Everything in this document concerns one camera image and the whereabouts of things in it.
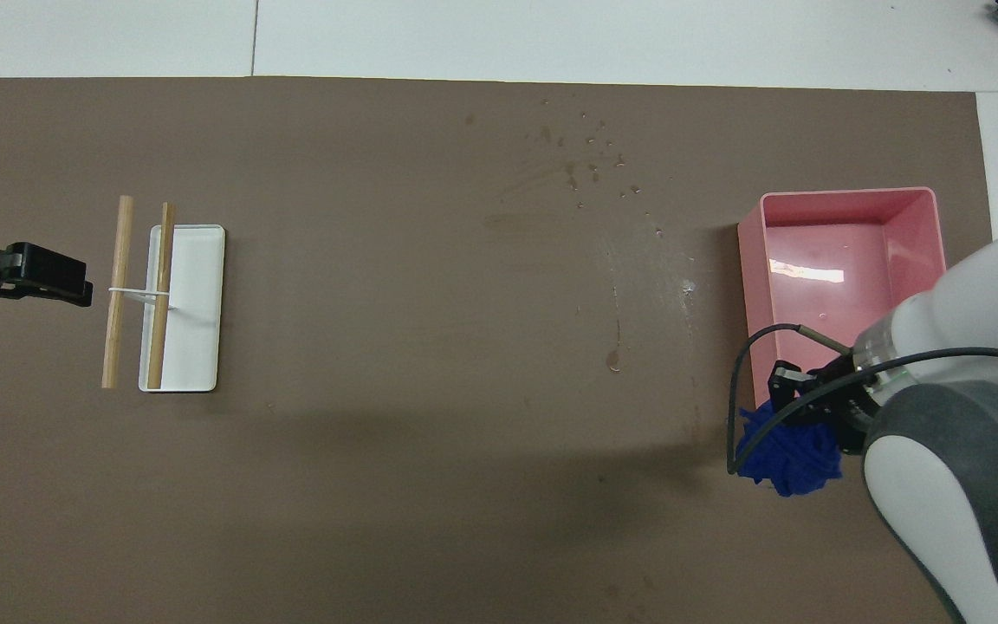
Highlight pink plastic bin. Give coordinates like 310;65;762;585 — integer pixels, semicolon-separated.
737;186;949;415

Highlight white rectangular tray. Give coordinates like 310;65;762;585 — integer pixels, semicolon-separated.
139;224;227;393

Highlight large brown table mat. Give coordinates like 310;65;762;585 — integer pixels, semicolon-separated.
0;76;998;624

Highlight thin wooden dowel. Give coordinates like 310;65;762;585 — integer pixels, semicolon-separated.
147;202;178;390

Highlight blue cloth towel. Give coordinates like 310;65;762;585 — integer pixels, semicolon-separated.
737;402;844;497

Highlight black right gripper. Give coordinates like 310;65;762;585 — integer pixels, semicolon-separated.
767;350;883;458

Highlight thick wooden dowel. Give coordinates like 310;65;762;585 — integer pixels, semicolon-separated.
101;195;135;389

